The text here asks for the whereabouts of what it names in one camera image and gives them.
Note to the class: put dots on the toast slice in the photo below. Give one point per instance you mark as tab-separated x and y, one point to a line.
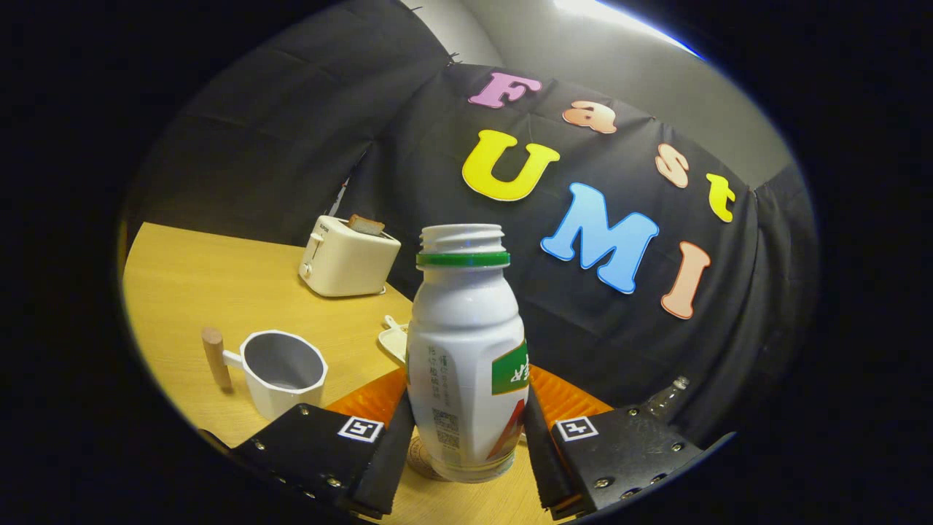
366	224

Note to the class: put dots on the round wooden coaster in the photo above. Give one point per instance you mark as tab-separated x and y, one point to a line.
419	459

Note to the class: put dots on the white juice bottle green label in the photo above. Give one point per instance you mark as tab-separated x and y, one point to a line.
463	350

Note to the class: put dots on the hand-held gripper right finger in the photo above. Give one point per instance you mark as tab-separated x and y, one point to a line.
539	459

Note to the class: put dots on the cream toaster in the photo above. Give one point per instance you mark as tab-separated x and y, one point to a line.
346	266

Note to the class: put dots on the clear plastic water bottle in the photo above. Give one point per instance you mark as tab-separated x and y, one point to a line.
665	399

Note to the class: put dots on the white divided condiment dish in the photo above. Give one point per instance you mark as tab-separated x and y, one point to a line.
395	343

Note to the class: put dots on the black backdrop cloth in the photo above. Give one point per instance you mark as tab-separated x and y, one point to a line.
291	131

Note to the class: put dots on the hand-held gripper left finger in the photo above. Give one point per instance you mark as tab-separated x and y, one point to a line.
390	467

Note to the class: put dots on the wooden table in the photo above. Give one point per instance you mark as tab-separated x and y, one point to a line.
219	292

